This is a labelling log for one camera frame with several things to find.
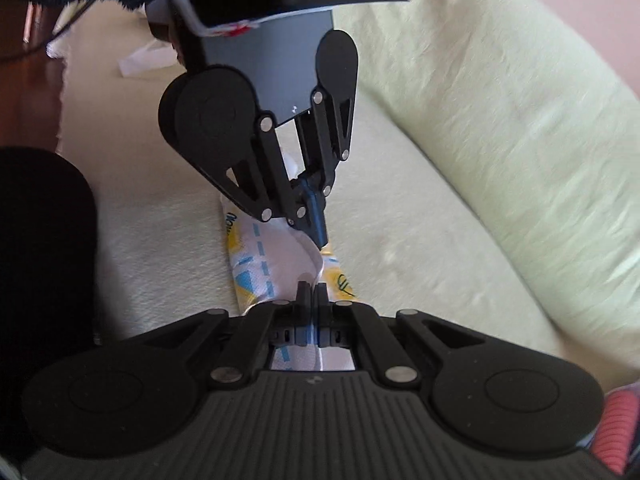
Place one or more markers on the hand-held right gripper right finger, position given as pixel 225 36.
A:
pixel 323 310

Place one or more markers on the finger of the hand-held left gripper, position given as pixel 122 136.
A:
pixel 330 130
pixel 280 195

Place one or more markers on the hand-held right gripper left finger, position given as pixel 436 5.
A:
pixel 302 305

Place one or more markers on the white cartoon print shopping bag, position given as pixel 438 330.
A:
pixel 260 260

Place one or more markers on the white cloth bag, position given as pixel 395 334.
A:
pixel 145 60

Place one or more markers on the light green sofa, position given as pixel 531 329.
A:
pixel 450 160

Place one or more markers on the pink ribbed cloth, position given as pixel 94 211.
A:
pixel 620 430

